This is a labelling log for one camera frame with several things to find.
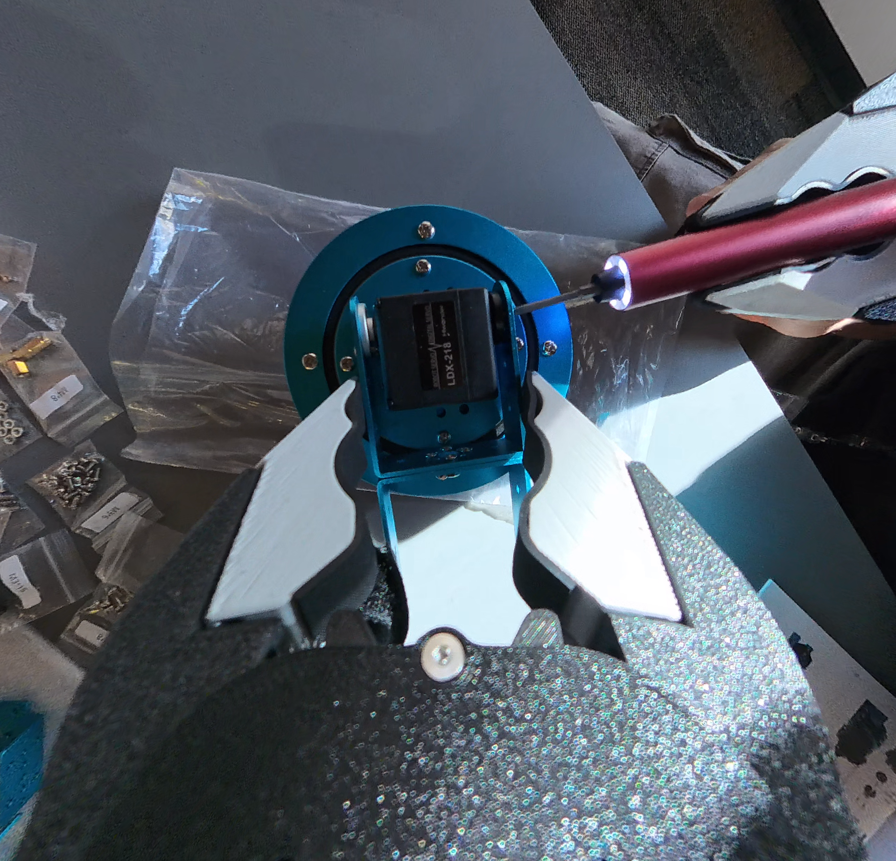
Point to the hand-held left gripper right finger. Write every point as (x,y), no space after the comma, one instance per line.
(595,518)

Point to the printed paper sheet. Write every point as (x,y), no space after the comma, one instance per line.
(819,672)

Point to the red electric screwdriver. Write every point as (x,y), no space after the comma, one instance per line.
(735,245)

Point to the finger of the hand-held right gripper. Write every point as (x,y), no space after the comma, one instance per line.
(840,280)
(826,154)

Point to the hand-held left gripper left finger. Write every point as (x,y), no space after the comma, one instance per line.
(280,518)

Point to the blue toy robot arm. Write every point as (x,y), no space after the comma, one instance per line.
(420,245)

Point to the blue metal bracket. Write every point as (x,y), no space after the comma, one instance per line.
(17,756)

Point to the pile of small screw bags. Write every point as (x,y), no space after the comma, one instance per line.
(70,483)

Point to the grey desk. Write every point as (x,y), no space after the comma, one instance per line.
(280,70)

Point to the clear plastic bag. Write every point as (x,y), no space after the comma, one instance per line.
(210,301)

